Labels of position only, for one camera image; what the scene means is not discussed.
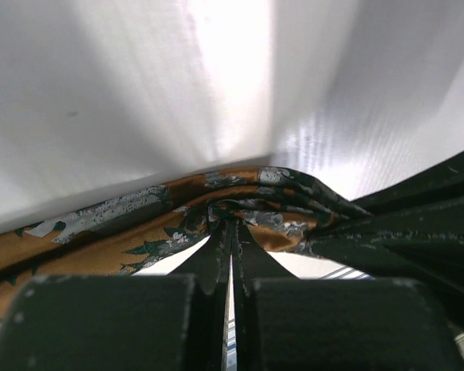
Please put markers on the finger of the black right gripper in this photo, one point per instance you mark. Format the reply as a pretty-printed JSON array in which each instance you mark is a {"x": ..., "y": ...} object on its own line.
[
  {"x": 431, "y": 201},
  {"x": 433, "y": 259}
]

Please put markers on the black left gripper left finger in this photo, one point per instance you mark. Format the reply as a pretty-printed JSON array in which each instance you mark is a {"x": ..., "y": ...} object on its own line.
[{"x": 141, "y": 322}]

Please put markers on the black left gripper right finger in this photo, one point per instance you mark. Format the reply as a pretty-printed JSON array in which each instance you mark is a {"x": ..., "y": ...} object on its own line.
[{"x": 286, "y": 323}]

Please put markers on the orange grey floral tie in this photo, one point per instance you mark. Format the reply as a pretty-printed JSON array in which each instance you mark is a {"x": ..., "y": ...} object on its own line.
[{"x": 130, "y": 233}]

